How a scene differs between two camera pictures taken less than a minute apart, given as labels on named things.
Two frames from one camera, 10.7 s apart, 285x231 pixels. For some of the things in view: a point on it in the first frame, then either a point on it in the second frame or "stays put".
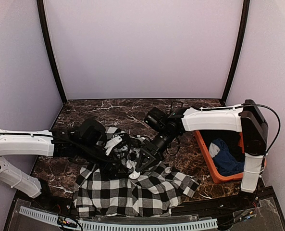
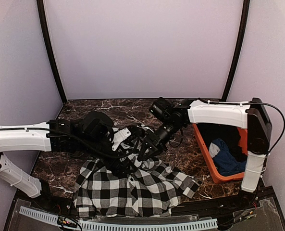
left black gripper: x=111 y=174 -> x=118 y=171
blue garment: x=225 y=162 stays put
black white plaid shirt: x=150 y=191 stays put
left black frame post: x=42 y=10 stays put
